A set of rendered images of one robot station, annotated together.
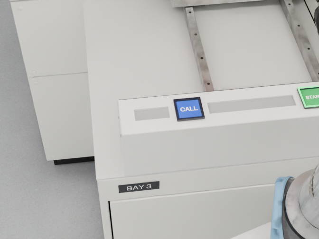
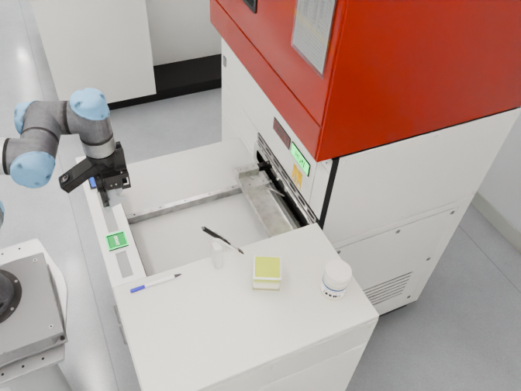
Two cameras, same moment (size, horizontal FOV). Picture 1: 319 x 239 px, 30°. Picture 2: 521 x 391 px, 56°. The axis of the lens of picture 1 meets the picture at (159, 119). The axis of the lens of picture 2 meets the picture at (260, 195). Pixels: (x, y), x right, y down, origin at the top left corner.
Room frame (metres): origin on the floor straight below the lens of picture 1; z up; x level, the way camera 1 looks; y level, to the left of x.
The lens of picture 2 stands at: (0.92, -1.25, 2.10)
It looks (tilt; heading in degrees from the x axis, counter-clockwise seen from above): 46 degrees down; 70
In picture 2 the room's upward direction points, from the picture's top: 5 degrees clockwise
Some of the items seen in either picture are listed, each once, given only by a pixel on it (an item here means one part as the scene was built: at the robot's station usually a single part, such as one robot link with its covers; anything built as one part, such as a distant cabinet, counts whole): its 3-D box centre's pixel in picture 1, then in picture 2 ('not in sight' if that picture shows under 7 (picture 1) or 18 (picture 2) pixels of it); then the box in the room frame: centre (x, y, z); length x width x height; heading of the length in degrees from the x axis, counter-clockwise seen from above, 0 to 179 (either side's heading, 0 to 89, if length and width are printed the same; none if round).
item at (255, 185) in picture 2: not in sight; (256, 185); (1.31, -0.13, 0.89); 0.08 x 0.03 x 0.03; 8
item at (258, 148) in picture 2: not in sight; (281, 188); (1.39, -0.16, 0.89); 0.44 x 0.02 x 0.10; 98
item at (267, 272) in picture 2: not in sight; (266, 274); (1.21, -0.55, 1.00); 0.07 x 0.07 x 0.07; 73
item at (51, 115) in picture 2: not in sight; (43, 122); (0.74, -0.32, 1.40); 0.11 x 0.11 x 0.08; 81
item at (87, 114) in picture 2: not in sight; (90, 115); (0.84, -0.31, 1.41); 0.09 x 0.08 x 0.11; 171
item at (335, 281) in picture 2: not in sight; (335, 280); (1.38, -0.63, 1.01); 0.07 x 0.07 x 0.10
